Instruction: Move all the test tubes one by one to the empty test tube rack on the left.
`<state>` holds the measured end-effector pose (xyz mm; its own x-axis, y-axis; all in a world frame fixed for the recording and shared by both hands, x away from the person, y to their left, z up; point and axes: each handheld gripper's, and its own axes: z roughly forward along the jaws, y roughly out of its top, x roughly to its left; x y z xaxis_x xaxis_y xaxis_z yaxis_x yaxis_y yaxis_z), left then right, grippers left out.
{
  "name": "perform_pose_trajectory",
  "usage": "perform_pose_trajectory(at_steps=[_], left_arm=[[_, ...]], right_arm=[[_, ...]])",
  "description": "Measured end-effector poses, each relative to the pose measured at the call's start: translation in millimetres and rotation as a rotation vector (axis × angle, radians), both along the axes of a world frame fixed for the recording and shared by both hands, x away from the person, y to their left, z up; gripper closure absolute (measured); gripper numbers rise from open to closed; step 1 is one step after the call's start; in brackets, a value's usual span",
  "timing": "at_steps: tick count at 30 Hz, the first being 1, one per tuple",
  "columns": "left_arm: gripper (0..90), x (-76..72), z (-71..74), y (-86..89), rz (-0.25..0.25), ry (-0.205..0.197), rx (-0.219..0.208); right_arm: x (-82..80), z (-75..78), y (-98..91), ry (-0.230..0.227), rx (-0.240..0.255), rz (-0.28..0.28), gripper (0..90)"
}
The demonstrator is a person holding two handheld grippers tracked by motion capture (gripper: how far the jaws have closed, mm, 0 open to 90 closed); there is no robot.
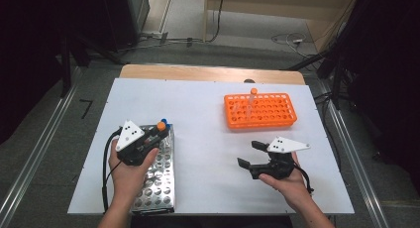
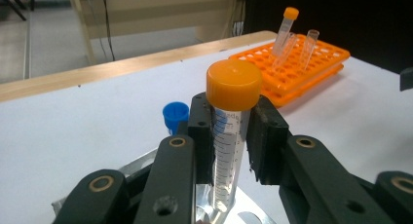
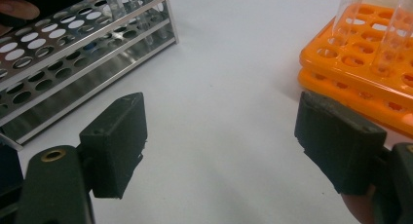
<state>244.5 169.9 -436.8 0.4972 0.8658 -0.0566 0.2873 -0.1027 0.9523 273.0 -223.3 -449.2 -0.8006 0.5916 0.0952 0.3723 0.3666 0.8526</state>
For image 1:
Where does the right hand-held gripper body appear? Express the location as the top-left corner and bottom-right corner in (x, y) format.
(249, 136), (312, 181)

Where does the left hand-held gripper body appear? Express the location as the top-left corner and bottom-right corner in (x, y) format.
(115, 119), (164, 167)

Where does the orange plastic tube rack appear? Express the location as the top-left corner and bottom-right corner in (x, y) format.
(223, 92), (298, 131)

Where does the silver metal tube rack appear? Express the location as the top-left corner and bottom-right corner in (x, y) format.
(130, 123), (176, 216)

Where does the person's right hand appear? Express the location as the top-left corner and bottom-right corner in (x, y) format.
(258, 151), (315, 207)

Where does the person's left hand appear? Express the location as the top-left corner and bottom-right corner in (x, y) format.
(108, 138), (160, 204)

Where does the white table board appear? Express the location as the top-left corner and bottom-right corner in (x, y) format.
(67, 77), (355, 216)

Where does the tall orange-capped test tube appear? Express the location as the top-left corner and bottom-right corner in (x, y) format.
(246, 87), (259, 121)

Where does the black metal stand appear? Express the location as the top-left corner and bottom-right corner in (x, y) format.
(59, 34), (73, 99)

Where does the black tripod stand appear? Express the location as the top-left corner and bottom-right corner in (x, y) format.
(286, 46), (346, 111)

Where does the dark cabinet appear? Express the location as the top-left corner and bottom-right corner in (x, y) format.
(100, 0), (152, 54)

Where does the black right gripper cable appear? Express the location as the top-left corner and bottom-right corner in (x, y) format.
(292, 164), (315, 194)

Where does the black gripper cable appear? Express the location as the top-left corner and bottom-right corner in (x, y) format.
(292, 164), (315, 194)
(101, 127), (124, 214)

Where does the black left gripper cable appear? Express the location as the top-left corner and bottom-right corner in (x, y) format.
(101, 127), (124, 214)

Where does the black table side cable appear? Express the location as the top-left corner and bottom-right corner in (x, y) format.
(313, 91), (343, 171)

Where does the aluminium floor rail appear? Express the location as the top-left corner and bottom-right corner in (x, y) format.
(0, 66), (84, 224)
(317, 79), (391, 228)

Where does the grey floor cable bundle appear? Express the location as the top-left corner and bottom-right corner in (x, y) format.
(118, 30), (207, 55)

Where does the white floor cable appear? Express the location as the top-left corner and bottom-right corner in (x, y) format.
(270, 32), (320, 58)

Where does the black hanging cable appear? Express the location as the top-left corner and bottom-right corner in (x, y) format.
(208, 0), (227, 44)

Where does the beige wooden frame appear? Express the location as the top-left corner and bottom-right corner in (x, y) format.
(202, 0), (362, 54)

